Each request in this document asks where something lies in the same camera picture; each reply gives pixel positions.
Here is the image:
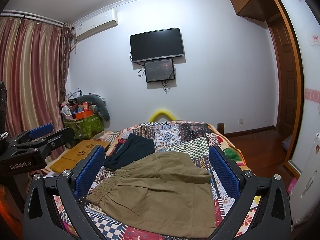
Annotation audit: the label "yellow foam bed rail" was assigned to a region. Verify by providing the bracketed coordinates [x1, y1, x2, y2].
[148, 109, 177, 122]

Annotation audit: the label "orange box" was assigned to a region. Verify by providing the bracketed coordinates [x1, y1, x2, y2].
[75, 110, 94, 120]

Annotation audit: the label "wall-mounted black television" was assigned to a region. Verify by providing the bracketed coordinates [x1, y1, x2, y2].
[130, 28, 184, 63]

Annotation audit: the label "olive khaki pants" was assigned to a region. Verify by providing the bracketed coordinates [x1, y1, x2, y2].
[86, 152, 216, 238]

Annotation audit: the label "red striped curtain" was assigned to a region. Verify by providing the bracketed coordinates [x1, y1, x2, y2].
[1, 17, 73, 137]

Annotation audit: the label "small black wall monitor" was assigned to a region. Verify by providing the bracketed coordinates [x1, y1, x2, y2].
[144, 59, 175, 83]

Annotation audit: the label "brown wooden door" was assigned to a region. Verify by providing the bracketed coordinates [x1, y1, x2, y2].
[265, 0, 304, 163]

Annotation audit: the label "wooden overhead cabinet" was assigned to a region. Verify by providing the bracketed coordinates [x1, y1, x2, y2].
[231, 0, 279, 22]

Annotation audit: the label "white appliance with stickers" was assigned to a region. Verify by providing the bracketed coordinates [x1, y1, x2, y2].
[289, 133, 319, 228]

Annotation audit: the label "dark navy folded garment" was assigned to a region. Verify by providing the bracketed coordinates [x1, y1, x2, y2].
[103, 133, 155, 170]

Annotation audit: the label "grey plush neck pillow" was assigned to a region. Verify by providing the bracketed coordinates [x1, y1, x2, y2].
[76, 94, 110, 121]

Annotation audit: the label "white air conditioner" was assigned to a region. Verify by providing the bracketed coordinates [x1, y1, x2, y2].
[75, 9, 118, 41]

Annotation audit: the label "colourful patchwork bedspread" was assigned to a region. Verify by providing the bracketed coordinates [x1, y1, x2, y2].
[53, 120, 262, 240]

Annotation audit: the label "green patterned storage bin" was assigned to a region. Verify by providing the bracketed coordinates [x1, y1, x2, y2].
[63, 114, 104, 140]

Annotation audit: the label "bamboo folding lap table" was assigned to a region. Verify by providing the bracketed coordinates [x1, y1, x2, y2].
[49, 140, 110, 173]

